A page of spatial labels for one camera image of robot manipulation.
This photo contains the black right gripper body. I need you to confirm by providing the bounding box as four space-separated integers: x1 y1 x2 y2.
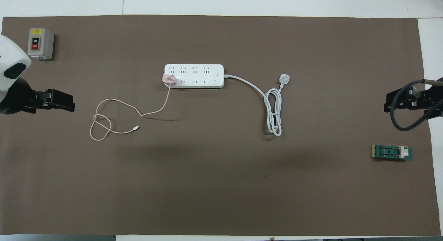
411 78 443 118

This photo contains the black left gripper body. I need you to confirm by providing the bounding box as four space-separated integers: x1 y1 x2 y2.
0 78 47 115

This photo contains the pink charging cable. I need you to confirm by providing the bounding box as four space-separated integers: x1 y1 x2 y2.
90 75 173 141

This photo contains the white power strip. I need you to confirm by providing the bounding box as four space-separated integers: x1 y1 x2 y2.
164 64 225 89

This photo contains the green connector block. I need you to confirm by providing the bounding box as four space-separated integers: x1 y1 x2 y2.
372 144 413 162

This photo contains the brown table mat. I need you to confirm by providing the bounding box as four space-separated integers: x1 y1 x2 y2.
0 15 442 236

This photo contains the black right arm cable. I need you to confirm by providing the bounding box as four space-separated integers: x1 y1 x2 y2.
390 80 443 132

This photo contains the grey on-off switch box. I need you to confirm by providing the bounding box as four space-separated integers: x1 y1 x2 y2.
27 28 54 60

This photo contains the white power cord with plug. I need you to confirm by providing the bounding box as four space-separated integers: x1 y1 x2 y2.
224 73 290 137

